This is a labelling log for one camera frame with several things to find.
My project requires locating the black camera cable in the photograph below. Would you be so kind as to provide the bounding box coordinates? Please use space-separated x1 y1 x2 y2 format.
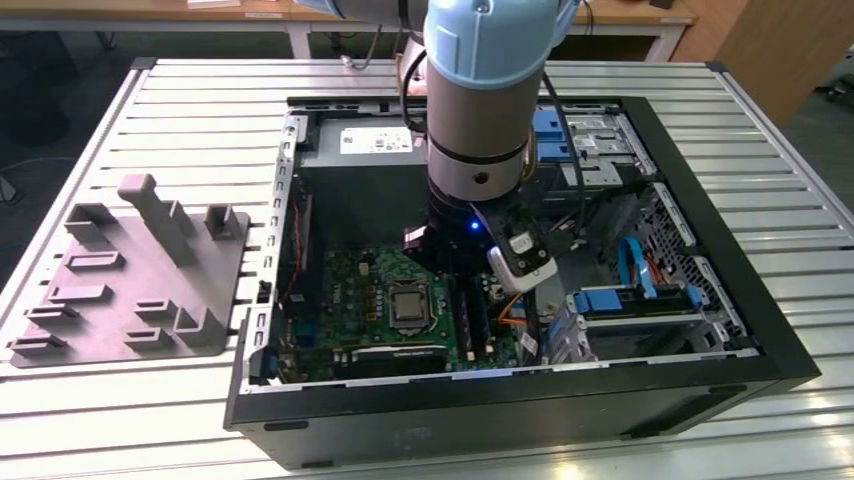
538 73 591 251

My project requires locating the grey parts rack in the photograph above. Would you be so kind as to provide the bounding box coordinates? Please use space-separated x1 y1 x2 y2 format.
6 173 253 370

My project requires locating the metal disk bay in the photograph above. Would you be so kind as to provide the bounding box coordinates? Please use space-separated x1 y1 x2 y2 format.
564 292 746 362

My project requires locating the orange wire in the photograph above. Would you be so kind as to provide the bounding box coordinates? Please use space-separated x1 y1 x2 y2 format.
498 291 535 329

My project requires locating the black graphics card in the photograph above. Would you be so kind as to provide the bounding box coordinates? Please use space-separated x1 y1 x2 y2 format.
332 343 450 381

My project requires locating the blue plastic bay latch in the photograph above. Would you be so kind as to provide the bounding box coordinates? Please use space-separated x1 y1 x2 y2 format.
532 109 580 164

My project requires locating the black PC case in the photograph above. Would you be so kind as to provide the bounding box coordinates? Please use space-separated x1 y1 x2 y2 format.
221 94 823 471

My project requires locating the grey power supply unit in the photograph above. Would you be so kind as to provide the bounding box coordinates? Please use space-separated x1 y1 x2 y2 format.
296 115 432 242

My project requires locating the red black twisted wire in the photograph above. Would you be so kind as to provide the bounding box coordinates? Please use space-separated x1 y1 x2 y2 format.
281 196 304 306

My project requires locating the metal drive cage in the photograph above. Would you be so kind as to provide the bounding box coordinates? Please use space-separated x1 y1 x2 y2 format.
532 107 659 216

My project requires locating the hard disk in blue carrier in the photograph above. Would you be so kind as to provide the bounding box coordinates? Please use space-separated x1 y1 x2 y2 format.
566 282 706 319

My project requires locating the CPU socket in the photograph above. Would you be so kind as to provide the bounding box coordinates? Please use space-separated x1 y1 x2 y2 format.
383 281 440 337

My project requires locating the wooden desk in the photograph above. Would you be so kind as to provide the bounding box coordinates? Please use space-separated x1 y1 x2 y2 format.
0 0 699 62

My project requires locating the silver CPU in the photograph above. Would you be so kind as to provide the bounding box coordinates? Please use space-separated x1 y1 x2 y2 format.
389 291 428 324

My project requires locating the blue data cable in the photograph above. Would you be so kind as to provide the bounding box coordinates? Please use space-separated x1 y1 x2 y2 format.
618 235 662 301

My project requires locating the wooden cabinet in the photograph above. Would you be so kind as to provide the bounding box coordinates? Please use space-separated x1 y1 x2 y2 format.
711 0 854 130

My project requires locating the dark RAM stick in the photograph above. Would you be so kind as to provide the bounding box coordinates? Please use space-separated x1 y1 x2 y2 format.
474 272 496 352

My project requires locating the green motherboard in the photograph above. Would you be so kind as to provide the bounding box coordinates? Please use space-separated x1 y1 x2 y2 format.
276 243 528 384

